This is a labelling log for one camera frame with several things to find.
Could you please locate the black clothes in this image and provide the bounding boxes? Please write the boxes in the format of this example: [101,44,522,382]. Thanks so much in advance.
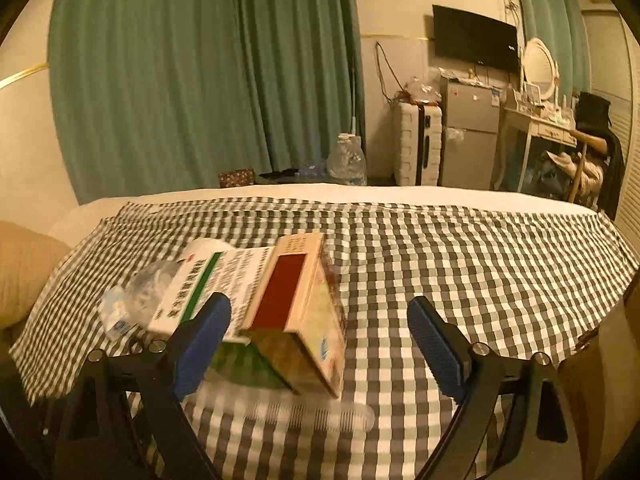
[572,91,626,211]

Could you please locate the cardboard box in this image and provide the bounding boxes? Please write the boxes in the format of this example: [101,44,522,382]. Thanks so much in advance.
[557,285,640,480]

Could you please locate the grey fridge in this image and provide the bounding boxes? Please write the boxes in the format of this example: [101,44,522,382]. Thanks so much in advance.
[437,77,503,191]

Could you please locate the white louvred door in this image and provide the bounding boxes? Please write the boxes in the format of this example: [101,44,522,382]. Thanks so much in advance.
[582,7,640,256]

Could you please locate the crumpled clear plastic bag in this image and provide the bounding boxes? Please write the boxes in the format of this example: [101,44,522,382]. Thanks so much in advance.
[100,259,183,338]

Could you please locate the dark cloth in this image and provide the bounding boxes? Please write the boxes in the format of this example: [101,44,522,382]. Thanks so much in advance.
[257,165,328,184]

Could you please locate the white medicine box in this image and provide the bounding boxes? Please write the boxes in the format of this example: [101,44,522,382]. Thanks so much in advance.
[147,247,278,346]

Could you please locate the small patterned box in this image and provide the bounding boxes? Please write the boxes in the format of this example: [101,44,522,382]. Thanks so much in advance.
[218,169,256,188]

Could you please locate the oval white mirror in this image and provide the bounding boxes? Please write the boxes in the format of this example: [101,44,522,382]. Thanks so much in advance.
[520,37,561,103]

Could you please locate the clear plastic comb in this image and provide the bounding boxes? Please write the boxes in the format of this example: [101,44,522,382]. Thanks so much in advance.
[192,382,377,435]

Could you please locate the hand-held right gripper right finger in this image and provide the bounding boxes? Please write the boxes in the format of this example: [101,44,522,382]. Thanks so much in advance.
[406,296,571,480]

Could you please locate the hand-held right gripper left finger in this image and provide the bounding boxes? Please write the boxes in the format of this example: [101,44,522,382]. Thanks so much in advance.
[45,292,233,480]

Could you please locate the beige medicine box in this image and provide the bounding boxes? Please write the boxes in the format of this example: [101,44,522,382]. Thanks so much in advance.
[235,232,348,400]

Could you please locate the wooden chair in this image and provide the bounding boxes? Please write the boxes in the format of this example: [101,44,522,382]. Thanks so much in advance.
[565,127,612,206]

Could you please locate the white dressing table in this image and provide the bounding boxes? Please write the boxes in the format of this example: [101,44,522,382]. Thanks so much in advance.
[492,100,581,193]

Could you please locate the black television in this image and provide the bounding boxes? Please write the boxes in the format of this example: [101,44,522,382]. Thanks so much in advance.
[432,4,520,75]

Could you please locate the wide green curtain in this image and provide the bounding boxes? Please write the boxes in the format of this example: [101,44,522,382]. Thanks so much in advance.
[47,0,366,206]

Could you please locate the clear water bottle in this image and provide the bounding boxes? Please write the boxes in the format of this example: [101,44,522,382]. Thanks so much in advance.
[326,132,368,186]

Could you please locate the white suitcase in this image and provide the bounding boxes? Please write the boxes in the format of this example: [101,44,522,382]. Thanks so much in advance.
[392,100,446,186]

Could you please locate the beige pillow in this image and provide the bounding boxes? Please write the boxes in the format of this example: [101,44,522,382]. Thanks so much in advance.
[0,220,73,331]

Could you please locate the clear plastic bag on suitcase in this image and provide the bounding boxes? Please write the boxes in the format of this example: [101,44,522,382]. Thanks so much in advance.
[400,75,443,106]

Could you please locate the hanging wall cable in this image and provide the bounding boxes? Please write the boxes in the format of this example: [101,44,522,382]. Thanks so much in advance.
[374,41,401,103]

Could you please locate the narrow green curtain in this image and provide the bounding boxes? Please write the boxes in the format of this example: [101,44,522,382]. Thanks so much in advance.
[510,0,593,96]

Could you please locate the checkered cloth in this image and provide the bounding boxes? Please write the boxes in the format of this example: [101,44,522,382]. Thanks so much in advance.
[7,199,640,480]

